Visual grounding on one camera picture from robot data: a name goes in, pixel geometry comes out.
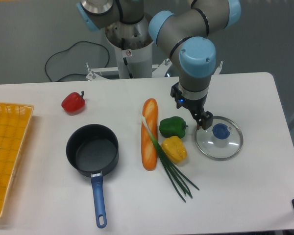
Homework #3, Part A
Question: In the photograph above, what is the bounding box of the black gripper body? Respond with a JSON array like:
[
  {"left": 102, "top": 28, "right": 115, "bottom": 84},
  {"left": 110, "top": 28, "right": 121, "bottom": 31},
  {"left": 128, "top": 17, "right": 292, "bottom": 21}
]
[{"left": 170, "top": 83, "right": 208, "bottom": 117}]

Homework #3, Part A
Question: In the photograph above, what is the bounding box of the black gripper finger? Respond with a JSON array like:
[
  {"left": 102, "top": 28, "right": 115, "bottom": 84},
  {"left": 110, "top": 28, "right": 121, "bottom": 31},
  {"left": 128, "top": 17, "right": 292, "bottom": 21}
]
[{"left": 195, "top": 110, "right": 213, "bottom": 130}]

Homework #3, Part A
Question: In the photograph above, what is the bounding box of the glass lid blue knob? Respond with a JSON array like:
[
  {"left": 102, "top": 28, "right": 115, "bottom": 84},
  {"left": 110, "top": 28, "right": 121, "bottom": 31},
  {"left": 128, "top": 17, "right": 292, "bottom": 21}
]
[{"left": 194, "top": 116, "right": 244, "bottom": 162}]

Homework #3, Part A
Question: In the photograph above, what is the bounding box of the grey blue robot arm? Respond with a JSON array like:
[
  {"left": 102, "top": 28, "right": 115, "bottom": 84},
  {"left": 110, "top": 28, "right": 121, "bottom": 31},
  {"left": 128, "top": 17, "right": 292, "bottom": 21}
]
[{"left": 76, "top": 0, "right": 241, "bottom": 129}]

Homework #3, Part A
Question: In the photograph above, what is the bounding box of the green bell pepper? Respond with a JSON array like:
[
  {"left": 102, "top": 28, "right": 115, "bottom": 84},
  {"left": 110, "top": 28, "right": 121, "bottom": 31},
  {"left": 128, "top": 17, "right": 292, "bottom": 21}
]
[{"left": 159, "top": 116, "right": 188, "bottom": 139}]

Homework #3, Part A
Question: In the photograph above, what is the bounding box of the yellow bell pepper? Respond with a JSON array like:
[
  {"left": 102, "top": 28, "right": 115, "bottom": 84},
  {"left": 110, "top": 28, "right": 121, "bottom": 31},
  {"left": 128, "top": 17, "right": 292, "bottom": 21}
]
[{"left": 161, "top": 136, "right": 187, "bottom": 164}]

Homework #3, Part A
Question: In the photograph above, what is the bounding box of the orange baguette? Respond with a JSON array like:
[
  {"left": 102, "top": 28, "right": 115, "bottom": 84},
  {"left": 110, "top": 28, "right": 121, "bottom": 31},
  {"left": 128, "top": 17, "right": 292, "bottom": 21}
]
[{"left": 141, "top": 98, "right": 159, "bottom": 171}]

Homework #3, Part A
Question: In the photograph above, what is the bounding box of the green spring onion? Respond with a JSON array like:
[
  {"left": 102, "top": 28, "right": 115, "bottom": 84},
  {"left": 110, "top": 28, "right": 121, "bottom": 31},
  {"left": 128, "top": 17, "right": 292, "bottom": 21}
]
[{"left": 142, "top": 116, "right": 199, "bottom": 203}]

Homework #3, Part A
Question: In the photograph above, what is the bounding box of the red bell pepper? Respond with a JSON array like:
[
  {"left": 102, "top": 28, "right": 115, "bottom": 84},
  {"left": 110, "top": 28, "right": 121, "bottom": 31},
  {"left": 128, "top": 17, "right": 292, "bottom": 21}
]
[{"left": 61, "top": 91, "right": 86, "bottom": 114}]

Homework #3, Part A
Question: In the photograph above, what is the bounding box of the yellow woven basket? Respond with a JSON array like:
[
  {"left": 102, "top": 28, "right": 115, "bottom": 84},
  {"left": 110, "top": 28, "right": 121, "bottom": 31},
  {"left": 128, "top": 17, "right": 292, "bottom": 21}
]
[{"left": 0, "top": 102, "right": 34, "bottom": 218}]

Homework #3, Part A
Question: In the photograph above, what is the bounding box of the black saucepan blue handle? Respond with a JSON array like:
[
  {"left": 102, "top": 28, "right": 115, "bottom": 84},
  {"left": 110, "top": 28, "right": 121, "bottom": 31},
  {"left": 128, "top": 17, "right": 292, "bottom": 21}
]
[{"left": 66, "top": 124, "right": 119, "bottom": 229}]

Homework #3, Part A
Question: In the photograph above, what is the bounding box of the black cable on floor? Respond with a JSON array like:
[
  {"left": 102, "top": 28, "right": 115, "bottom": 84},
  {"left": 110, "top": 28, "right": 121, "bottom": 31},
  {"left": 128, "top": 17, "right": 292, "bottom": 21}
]
[{"left": 44, "top": 41, "right": 111, "bottom": 83}]

